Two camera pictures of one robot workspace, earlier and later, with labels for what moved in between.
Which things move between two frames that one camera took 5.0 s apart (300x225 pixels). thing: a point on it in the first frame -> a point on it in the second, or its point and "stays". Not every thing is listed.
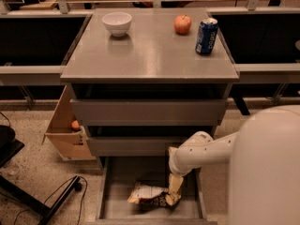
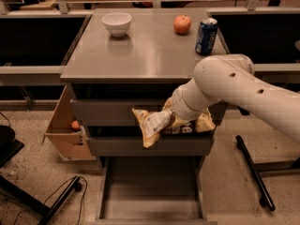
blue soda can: x=204 y=44 stays
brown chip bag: x=151 y=197 -> x=156 y=123
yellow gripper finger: x=173 y=195 -> x=177 y=122
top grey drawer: x=150 y=112 stays
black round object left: x=7 y=137 stays
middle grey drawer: x=135 y=145 stays
